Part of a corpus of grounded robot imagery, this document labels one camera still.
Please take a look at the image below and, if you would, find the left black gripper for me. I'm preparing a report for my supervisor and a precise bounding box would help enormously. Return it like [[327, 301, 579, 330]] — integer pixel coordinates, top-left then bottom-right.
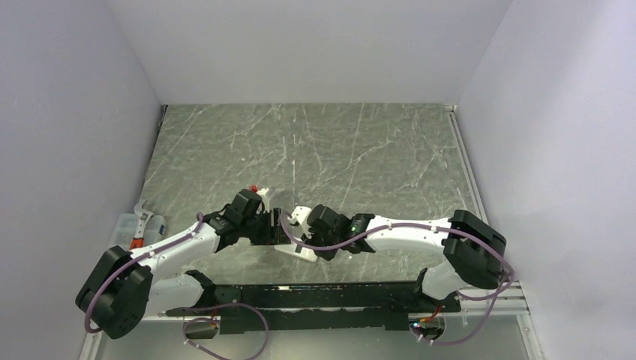
[[240, 207, 290, 245]]

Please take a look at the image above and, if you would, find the red white remote control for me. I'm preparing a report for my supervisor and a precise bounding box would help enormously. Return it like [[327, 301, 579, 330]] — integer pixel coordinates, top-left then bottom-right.
[[274, 244, 318, 263]]

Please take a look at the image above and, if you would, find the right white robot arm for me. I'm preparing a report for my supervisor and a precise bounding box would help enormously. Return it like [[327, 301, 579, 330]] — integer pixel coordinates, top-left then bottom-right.
[[291, 205, 507, 311]]

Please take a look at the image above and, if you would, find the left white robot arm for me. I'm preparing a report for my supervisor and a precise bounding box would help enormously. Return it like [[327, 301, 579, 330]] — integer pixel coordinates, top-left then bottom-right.
[[75, 187, 287, 339]]

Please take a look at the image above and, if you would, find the clear plastic screw box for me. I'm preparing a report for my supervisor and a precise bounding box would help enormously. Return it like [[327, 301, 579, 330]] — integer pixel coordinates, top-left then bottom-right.
[[109, 214, 166, 249]]

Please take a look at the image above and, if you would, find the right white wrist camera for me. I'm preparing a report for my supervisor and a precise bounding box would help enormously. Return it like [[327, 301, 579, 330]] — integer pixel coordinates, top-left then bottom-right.
[[287, 205, 312, 239]]

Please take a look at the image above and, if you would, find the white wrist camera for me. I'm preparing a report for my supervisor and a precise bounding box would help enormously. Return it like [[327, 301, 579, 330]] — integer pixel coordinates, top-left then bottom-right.
[[287, 205, 312, 239], [250, 184, 275, 212]]

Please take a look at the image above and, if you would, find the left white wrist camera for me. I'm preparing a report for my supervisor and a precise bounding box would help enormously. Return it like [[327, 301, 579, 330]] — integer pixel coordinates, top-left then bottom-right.
[[250, 184, 275, 212]]

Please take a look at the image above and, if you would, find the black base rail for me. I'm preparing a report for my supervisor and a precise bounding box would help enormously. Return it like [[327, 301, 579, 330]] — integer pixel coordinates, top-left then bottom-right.
[[166, 281, 461, 335]]

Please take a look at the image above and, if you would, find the orange handled adjustable wrench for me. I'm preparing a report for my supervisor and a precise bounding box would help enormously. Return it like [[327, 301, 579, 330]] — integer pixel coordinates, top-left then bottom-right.
[[129, 199, 154, 250]]

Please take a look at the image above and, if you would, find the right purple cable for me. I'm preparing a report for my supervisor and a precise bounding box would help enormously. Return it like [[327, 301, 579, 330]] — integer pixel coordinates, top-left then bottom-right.
[[279, 211, 516, 347]]

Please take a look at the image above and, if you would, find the aluminium frame rail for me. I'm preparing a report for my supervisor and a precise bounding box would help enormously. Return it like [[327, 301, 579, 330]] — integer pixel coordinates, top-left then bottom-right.
[[443, 105, 530, 316]]

